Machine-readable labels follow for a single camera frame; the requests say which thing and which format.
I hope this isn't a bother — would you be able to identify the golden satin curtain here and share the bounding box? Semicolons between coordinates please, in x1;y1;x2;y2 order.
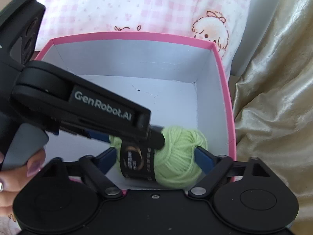
234;0;312;234

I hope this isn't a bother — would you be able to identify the pink checkered cartoon pillow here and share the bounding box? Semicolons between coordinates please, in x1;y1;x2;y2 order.
36;0;251;75

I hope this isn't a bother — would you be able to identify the pink cardboard box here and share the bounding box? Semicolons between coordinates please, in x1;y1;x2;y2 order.
34;31;237;192

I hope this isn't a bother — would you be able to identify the left hand with painted nails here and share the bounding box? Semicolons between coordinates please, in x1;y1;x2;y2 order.
1;148;46;216

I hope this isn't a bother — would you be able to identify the green yarn ball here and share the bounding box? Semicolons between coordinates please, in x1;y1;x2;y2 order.
109;126;207;188

